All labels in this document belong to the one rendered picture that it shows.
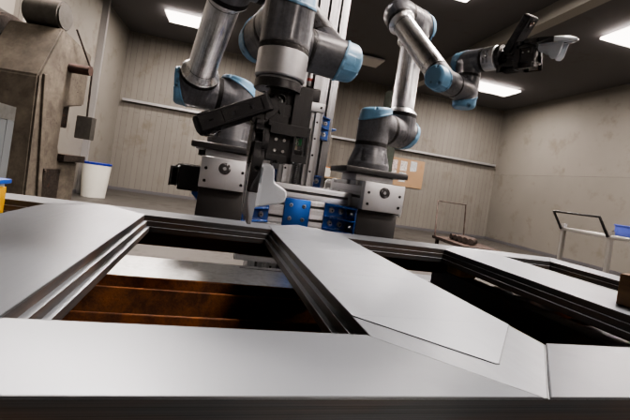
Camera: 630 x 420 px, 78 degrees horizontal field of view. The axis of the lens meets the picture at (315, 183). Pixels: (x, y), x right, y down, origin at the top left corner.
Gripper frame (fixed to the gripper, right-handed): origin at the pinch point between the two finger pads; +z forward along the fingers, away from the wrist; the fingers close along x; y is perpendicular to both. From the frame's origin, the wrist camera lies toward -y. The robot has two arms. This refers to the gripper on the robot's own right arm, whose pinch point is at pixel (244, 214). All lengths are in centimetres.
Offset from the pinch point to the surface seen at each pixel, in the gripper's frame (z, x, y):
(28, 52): -97, 430, -214
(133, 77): -201, 1041, -236
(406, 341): 5.6, -29.0, 12.0
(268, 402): 5.8, -37.1, -0.7
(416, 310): 5.5, -21.2, 17.4
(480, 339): 5.5, -28.1, 20.0
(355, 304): 5.5, -20.4, 10.8
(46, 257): 5.6, -12.1, -20.6
